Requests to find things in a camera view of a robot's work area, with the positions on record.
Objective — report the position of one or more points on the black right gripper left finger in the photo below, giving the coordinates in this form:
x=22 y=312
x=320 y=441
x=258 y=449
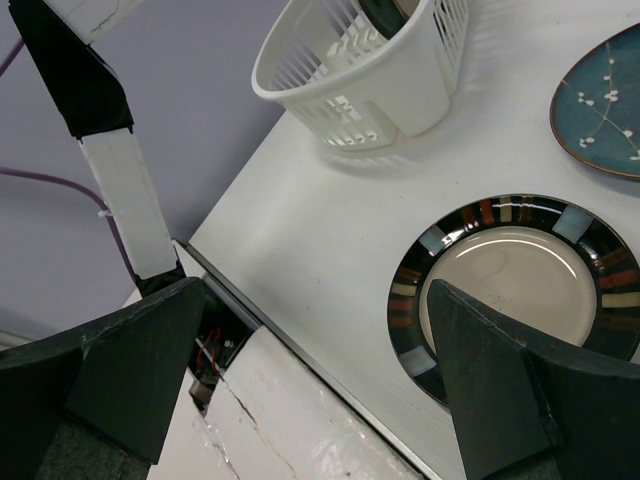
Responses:
x=96 y=401

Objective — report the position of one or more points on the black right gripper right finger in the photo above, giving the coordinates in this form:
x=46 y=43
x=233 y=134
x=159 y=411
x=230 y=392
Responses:
x=526 y=405

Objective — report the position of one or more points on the beige plate with dark rim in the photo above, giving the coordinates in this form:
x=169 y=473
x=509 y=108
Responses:
x=548 y=263

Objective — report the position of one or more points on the blue glazed ceramic plate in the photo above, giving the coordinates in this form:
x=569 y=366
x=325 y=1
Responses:
x=594 y=112

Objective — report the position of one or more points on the black plate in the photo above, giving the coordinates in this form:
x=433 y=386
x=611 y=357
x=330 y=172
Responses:
x=389 y=16

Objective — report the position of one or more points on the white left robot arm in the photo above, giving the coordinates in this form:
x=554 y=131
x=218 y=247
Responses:
x=91 y=100

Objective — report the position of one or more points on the white plastic dish rack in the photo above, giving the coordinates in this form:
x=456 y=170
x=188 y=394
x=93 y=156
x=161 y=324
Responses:
x=326 y=64

